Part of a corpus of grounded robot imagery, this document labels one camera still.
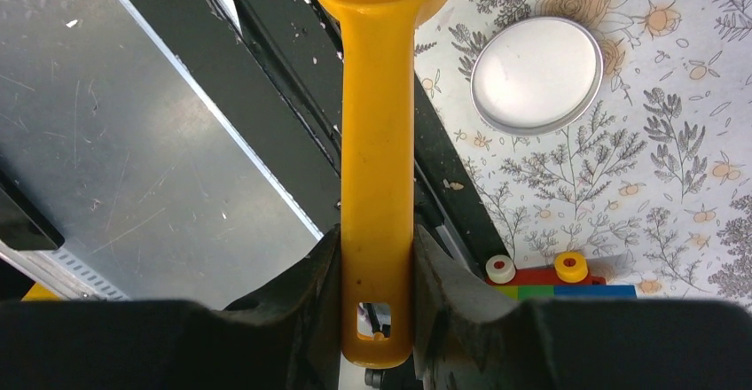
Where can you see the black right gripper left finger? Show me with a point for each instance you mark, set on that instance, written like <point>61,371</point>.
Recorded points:
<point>294,323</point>

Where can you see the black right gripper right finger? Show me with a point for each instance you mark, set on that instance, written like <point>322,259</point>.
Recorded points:
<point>468,335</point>

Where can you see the grey slotted cable duct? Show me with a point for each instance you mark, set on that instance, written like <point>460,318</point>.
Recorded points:
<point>63,274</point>

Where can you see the white round jar lid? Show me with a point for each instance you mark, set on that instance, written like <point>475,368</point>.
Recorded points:
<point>536,76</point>

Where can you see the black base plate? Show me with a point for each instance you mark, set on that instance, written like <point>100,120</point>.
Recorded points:
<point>274,70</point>

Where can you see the colourful toy block train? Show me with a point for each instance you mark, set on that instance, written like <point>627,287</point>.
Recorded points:
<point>570,275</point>

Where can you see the yellow plastic scoop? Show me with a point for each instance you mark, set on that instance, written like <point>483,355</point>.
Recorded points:
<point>377,176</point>

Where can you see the floral table cloth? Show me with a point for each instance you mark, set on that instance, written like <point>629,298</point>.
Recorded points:
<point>656,174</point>

